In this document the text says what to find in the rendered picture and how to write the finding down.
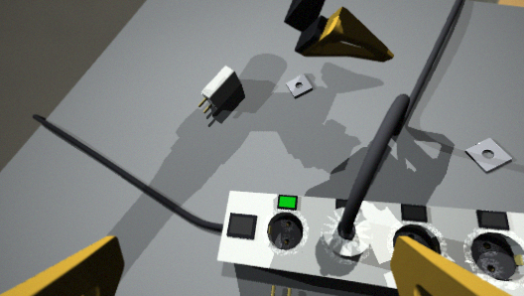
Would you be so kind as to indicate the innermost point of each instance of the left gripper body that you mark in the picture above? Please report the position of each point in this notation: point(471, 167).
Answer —
point(301, 17)

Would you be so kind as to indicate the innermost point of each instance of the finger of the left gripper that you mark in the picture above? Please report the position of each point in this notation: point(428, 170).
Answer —
point(343, 26)

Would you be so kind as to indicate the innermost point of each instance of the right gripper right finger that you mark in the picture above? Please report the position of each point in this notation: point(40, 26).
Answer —
point(419, 271)

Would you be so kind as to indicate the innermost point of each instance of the grey flat plate with round hole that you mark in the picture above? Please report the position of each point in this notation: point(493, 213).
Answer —
point(298, 91)
point(499, 155)

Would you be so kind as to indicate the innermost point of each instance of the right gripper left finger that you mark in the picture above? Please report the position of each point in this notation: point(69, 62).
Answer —
point(93, 271)

